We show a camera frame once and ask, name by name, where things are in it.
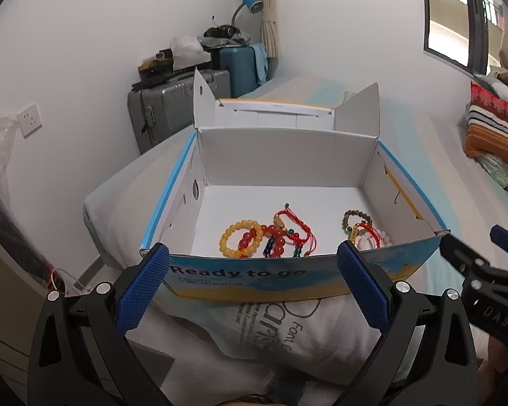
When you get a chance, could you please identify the large red cord bracelet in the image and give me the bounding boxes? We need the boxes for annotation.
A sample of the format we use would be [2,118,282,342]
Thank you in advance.
[273,203,319,258]

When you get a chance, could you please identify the yellow bead bracelet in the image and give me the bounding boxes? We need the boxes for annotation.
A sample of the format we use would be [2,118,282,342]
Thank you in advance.
[219,221,266,260]

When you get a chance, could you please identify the person's right hand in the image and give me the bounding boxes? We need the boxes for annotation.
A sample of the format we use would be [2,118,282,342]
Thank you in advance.
[486,337,508,390]

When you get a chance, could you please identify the sky print cardboard box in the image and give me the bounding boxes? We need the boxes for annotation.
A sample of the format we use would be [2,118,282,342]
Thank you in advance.
[139,69,452,303]

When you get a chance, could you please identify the teal suitcase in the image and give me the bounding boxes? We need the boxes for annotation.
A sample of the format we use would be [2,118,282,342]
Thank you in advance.
[209,43,272,99]

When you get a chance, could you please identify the dark bag with red string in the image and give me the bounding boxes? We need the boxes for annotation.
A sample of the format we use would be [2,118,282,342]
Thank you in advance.
[0,169,58,294]

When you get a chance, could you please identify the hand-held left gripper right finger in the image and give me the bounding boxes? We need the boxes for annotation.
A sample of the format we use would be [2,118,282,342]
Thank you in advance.
[336,240,479,406]

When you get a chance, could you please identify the dark blue green bead bracelet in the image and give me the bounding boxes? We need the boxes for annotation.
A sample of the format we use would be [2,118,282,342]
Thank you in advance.
[262,228,306,260]

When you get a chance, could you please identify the teal cloth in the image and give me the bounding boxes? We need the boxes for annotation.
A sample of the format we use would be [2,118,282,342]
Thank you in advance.
[250,44,271,86]

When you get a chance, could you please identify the beige curtain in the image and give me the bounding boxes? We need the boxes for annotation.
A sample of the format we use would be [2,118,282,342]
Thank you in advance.
[254,0,281,59]

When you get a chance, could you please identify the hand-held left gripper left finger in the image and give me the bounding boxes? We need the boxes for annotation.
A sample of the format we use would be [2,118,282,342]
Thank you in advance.
[27,242,172,406]

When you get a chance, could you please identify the white plastic bag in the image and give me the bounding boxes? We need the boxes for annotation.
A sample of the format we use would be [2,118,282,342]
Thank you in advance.
[169,35,213,71]

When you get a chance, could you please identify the brown wooden bead bracelet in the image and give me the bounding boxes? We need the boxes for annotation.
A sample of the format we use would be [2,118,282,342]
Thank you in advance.
[342,209,373,238]

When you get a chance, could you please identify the blue desk lamp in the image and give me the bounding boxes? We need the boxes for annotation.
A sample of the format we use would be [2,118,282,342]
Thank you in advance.
[231,0,263,31]

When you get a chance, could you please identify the black bag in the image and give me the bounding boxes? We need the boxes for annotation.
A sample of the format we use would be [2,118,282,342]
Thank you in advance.
[202,25,251,48]

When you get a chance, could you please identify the striped folded blankets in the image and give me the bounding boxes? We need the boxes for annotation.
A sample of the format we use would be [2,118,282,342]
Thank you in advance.
[464,81,508,160]

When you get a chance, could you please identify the small red cord bracelet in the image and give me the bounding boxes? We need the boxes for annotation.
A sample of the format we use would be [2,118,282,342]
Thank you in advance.
[348,221,382,248]

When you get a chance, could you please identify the white cable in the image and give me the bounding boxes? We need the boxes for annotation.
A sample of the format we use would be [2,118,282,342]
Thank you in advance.
[51,268,91,293]

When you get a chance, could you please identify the window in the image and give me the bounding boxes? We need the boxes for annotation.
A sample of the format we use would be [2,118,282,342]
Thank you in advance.
[421,0,508,79]

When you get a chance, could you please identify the dark brown bundle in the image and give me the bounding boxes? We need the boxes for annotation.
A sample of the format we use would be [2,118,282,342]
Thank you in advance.
[130,48,176,91]

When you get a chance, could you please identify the white wall socket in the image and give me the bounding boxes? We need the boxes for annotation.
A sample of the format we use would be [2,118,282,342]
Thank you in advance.
[16,102,43,138]

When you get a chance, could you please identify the floral blanket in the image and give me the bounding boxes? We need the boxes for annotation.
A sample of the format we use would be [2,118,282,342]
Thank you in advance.
[475,151,508,211]

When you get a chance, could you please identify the grey suitcase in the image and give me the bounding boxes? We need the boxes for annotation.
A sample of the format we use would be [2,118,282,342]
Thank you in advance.
[127,68,232,155]

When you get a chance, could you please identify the red bead bracelet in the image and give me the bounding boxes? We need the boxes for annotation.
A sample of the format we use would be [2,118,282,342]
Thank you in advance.
[238,224,287,260]

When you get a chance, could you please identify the white bead bracelet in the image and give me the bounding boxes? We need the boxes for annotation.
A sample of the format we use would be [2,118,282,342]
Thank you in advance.
[356,228,396,253]

